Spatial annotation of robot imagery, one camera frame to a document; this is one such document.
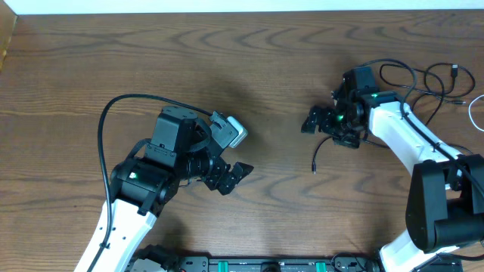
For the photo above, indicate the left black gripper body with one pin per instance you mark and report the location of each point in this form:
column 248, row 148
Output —
column 218, row 166

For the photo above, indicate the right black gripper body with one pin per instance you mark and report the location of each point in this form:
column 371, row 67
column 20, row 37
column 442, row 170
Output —
column 339, row 126

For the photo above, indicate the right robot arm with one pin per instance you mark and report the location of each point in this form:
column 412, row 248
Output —
column 445, row 202

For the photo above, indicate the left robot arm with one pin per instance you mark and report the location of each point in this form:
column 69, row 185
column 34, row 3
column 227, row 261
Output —
column 183, row 147

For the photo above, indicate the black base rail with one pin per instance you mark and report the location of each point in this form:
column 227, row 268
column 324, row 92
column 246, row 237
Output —
column 156, row 258

